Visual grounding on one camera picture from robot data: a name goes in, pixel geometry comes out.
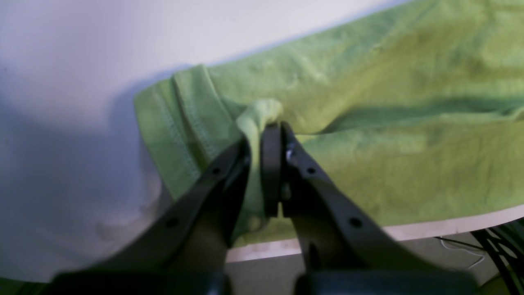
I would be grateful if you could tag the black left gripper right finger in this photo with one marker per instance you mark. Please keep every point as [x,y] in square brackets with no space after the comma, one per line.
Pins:
[345,252]

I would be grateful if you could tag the olive green t-shirt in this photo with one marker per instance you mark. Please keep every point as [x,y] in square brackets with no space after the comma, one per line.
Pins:
[415,113]

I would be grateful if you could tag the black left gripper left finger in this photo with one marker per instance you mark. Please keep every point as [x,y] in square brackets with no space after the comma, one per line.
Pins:
[183,252]

